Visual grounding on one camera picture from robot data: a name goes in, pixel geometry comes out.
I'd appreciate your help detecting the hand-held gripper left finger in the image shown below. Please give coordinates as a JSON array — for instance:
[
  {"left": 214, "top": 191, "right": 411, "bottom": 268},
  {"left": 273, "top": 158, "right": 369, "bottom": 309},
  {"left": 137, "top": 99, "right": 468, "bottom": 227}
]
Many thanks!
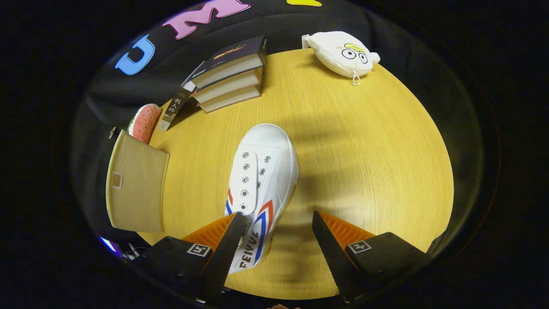
[{"left": 142, "top": 212, "right": 247, "bottom": 303}]

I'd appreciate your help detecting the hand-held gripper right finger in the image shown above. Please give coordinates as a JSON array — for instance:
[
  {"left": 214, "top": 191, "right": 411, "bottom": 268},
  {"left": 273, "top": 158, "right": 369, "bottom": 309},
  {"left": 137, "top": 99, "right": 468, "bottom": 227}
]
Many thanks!
[{"left": 312, "top": 210, "right": 429, "bottom": 303}]

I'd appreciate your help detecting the white canvas shoe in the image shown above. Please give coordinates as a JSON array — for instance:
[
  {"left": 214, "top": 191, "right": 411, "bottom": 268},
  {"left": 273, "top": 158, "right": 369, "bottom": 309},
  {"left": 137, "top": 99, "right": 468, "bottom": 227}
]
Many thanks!
[{"left": 224, "top": 124, "right": 300, "bottom": 274}]

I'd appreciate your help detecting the beige fabric storage box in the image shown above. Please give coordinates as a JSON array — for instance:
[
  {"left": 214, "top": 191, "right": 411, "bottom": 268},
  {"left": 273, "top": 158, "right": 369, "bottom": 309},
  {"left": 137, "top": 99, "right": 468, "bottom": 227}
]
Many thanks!
[{"left": 106, "top": 130, "right": 170, "bottom": 233}]

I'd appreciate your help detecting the computer monitor screen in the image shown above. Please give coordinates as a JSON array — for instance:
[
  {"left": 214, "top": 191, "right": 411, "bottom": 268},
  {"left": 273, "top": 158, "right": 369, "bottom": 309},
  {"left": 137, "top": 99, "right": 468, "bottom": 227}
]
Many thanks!
[{"left": 99, "top": 236, "right": 125, "bottom": 258}]

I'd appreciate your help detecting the white portrait cover book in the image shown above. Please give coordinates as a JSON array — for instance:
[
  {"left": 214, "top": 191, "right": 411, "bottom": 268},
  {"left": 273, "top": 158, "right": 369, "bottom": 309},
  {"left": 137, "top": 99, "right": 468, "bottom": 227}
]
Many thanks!
[{"left": 157, "top": 60, "right": 206, "bottom": 132}]

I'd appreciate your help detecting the watermelon slice plush toy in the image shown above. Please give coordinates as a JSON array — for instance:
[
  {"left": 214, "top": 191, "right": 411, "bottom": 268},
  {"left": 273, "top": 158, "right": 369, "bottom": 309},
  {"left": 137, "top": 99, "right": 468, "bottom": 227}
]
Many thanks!
[{"left": 127, "top": 103, "right": 162, "bottom": 144}]

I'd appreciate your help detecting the brown cover book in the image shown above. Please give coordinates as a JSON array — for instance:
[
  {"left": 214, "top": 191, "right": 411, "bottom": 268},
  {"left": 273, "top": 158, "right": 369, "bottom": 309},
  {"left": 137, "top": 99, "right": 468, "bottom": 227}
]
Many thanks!
[
  {"left": 199, "top": 85, "right": 262, "bottom": 113},
  {"left": 193, "top": 67, "right": 263, "bottom": 104}
]

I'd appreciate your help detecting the white cartoon face pouch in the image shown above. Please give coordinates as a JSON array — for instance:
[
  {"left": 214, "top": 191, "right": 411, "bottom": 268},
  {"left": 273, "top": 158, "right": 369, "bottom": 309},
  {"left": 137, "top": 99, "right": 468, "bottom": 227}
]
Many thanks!
[{"left": 302, "top": 31, "right": 381, "bottom": 86}]

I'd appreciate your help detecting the black cover book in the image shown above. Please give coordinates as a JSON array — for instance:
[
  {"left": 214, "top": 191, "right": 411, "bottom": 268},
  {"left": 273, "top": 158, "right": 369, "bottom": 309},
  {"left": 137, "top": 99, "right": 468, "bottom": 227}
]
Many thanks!
[{"left": 191, "top": 36, "right": 267, "bottom": 90}]

